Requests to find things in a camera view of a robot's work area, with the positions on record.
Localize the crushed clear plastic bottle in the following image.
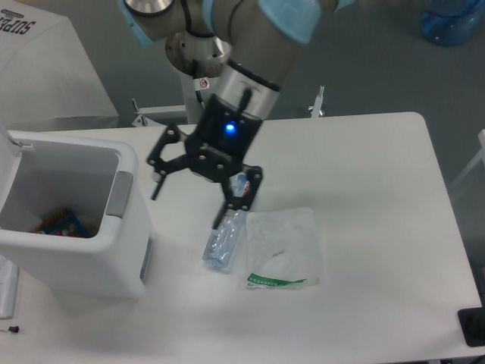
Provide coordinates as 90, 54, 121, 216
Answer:
202, 171, 254, 271

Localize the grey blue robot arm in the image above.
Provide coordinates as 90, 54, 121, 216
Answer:
118, 1, 346, 224

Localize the black cable on pedestal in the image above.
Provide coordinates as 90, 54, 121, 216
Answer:
191, 59, 208, 113

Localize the white printed cloth cover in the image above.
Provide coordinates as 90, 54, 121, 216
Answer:
1, 1, 117, 128

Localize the metal clamp bolt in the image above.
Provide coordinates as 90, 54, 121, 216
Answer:
308, 85, 326, 118

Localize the blue transparent water jug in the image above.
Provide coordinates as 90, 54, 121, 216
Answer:
419, 0, 484, 46

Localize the white frame at right edge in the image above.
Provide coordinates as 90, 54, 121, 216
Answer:
451, 130, 484, 191

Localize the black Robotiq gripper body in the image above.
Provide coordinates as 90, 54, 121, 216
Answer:
184, 93, 263, 183

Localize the black device at table edge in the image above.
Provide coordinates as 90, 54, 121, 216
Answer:
458, 307, 484, 347

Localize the colourful trash inside can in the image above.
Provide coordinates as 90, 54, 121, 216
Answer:
30, 209, 99, 238

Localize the clear plastic bag green stripe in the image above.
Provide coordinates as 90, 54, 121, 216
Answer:
246, 207, 323, 289

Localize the white push-lid trash can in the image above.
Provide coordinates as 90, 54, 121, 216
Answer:
1, 129, 155, 299

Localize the white bracket with bolts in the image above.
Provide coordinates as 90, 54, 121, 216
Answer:
132, 99, 188, 127

